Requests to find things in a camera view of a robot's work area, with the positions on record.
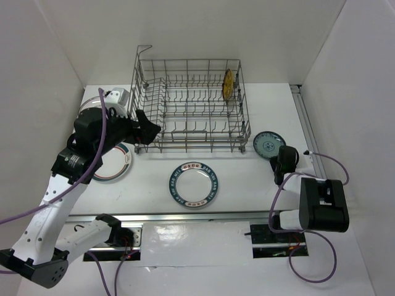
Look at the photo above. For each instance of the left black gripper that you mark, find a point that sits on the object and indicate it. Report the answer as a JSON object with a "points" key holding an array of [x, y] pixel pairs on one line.
{"points": [[148, 129]]}

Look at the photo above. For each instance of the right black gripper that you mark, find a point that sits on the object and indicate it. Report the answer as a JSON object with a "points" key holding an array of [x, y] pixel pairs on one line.
{"points": [[273, 161]]}

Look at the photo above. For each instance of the blue white patterned plate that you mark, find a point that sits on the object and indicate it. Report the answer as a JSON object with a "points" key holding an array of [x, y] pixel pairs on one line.
{"points": [[267, 144]]}

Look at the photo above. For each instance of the white plate red green rim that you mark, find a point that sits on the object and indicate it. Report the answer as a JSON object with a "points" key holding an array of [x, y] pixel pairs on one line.
{"points": [[115, 164]]}

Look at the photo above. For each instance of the dark green rimmed plate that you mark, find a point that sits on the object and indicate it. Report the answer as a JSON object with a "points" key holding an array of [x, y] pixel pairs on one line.
{"points": [[193, 185]]}

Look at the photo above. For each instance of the yellow patterned small plate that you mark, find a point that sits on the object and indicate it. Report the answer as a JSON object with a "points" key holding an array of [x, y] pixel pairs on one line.
{"points": [[227, 85]]}

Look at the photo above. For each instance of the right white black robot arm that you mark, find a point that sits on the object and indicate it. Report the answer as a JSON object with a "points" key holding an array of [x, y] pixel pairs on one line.
{"points": [[322, 202]]}

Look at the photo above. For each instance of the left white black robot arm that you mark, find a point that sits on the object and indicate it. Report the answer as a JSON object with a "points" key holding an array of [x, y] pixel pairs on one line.
{"points": [[40, 255]]}

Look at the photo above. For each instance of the small white plate red characters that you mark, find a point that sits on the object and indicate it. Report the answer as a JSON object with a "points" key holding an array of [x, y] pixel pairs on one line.
{"points": [[93, 102]]}

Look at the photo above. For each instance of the white cover panel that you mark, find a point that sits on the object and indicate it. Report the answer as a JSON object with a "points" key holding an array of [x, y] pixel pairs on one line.
{"points": [[196, 244]]}

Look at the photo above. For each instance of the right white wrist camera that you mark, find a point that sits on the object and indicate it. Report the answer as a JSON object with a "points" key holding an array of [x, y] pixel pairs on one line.
{"points": [[305, 162]]}

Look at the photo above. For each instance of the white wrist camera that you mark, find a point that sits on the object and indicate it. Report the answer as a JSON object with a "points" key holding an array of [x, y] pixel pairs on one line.
{"points": [[305, 162], [117, 99]]}

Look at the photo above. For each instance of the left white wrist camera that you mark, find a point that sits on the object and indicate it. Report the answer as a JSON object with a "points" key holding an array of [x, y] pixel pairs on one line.
{"points": [[117, 99]]}

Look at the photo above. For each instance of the grey wire dish rack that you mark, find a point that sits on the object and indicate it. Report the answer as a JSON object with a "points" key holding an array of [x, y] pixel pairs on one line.
{"points": [[184, 97]]}

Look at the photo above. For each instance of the aluminium rail right side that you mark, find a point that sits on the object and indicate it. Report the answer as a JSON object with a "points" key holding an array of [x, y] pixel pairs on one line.
{"points": [[307, 129]]}

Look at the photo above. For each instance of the aluminium mounting rail front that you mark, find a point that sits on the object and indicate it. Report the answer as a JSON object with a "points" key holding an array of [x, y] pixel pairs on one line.
{"points": [[260, 216]]}

